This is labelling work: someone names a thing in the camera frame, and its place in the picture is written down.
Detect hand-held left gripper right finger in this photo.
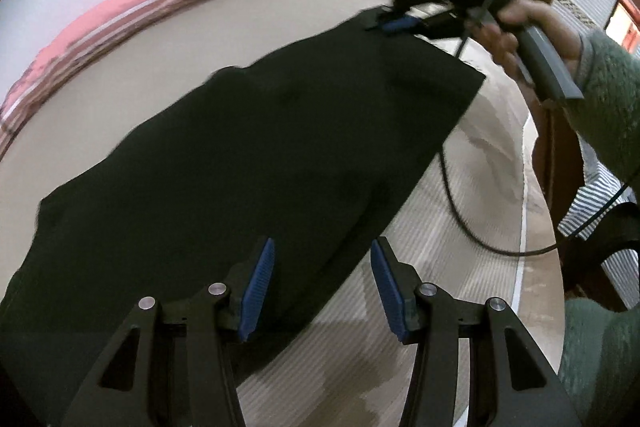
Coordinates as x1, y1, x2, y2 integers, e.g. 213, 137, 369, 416
370, 237, 583, 427

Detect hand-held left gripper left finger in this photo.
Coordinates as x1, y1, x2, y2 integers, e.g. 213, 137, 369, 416
60, 237, 276, 427

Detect black pants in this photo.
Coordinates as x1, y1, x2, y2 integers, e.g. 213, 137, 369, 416
0, 6, 487, 427

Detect person's left forearm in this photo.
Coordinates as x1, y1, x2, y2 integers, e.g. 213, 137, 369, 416
556, 298, 640, 427

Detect person's right forearm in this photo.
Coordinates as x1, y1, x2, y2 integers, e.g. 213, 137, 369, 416
565, 29, 640, 188

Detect person's right hand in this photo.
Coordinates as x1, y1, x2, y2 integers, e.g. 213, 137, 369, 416
472, 0, 583, 84

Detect beige bed mattress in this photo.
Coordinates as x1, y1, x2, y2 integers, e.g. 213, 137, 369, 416
0, 0, 567, 427

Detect striped shirt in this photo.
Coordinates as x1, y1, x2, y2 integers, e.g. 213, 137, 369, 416
556, 147, 640, 314

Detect black cable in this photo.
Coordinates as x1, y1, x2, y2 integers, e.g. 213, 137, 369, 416
438, 147, 640, 258

